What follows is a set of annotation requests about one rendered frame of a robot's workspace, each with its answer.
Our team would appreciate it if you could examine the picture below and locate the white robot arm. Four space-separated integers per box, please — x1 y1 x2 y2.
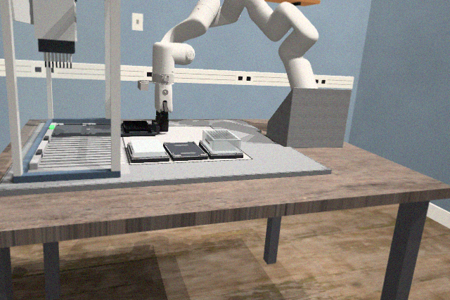
138 0 319 91

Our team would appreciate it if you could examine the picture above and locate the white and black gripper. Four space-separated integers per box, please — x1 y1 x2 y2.
153 83 174 132

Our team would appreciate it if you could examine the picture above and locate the black well plate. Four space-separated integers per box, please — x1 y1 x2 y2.
122 121 151 133

